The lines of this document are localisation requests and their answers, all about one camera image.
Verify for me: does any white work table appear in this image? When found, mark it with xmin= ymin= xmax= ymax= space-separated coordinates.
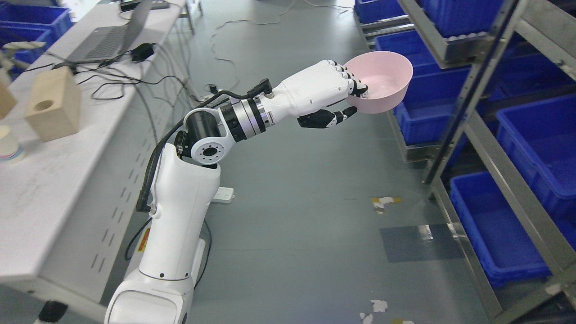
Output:
xmin=1 ymin=0 xmax=187 ymax=323

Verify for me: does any paper cup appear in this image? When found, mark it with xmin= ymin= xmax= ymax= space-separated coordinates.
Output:
xmin=0 ymin=125 xmax=26 ymax=163

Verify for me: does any pink ikea bowl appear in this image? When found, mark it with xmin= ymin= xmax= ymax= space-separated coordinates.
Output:
xmin=344 ymin=51 xmax=413 ymax=113

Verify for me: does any grey laptop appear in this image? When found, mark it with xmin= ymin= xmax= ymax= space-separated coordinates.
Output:
xmin=66 ymin=0 xmax=153 ymax=64

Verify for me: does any wooden block with hole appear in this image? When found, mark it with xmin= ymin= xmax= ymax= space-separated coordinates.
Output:
xmin=25 ymin=67 xmax=81 ymax=142

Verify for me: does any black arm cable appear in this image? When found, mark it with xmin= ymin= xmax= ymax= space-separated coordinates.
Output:
xmin=135 ymin=78 xmax=273 ymax=213

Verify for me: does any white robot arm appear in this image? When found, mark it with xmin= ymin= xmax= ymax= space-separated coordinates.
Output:
xmin=103 ymin=96 xmax=274 ymax=324

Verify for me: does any steel shelf rack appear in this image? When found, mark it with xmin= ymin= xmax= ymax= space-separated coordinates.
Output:
xmin=353 ymin=0 xmax=576 ymax=324

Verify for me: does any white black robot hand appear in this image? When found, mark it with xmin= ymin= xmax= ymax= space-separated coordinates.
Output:
xmin=261 ymin=61 xmax=368 ymax=129

